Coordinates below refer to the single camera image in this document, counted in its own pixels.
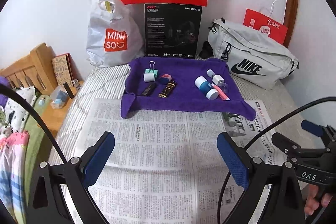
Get pink highlighter pen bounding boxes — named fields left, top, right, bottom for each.
left=211, top=83, right=230, bottom=101

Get colourful bedding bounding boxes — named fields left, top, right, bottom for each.
left=0, top=77, right=53, bottom=224

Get blue orange round tin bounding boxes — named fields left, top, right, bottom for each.
left=157, top=74, right=172, bottom=85

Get mint green binder clip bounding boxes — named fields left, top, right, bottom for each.
left=145, top=61, right=158, bottom=78

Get clear plastic cap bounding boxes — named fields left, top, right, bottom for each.
left=220, top=83, right=228, bottom=94

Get person right hand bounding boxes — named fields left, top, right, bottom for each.
left=304, top=184, right=333, bottom=215

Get decorated notebook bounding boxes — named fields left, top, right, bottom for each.
left=51, top=53, right=74, bottom=87

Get small white blue bottle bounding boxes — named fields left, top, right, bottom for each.
left=207, top=69, right=215, bottom=78

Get black gold tube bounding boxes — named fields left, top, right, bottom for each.
left=158, top=80, right=177, bottom=98

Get black rectangular small box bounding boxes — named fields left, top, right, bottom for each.
left=141, top=83, right=157, bottom=97

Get black headset box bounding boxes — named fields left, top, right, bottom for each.
left=145, top=3, right=202, bottom=59

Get grey Nike bag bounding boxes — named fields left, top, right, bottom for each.
left=207, top=18, right=299, bottom=90

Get white Miniso plastic bag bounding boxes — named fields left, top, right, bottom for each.
left=86, top=0, right=144, bottom=68

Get clear plastic box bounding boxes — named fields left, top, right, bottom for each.
left=50, top=85, right=70, bottom=109

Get red paper bag white handles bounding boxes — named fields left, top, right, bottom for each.
left=243, top=0, right=288, bottom=45

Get newspaper sheet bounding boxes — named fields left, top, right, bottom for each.
left=75, top=99, right=271, bottom=223

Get wooden headboard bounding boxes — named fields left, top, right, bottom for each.
left=1, top=43, right=58, bottom=95

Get white charger cube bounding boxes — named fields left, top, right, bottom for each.
left=212, top=75, right=224, bottom=86

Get black cable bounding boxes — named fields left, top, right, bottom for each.
left=216, top=97, right=336, bottom=224

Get white cylindrical roll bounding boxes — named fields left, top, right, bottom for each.
left=143, top=72, right=155, bottom=83

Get purple towel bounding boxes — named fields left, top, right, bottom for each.
left=121, top=57, right=256, bottom=120

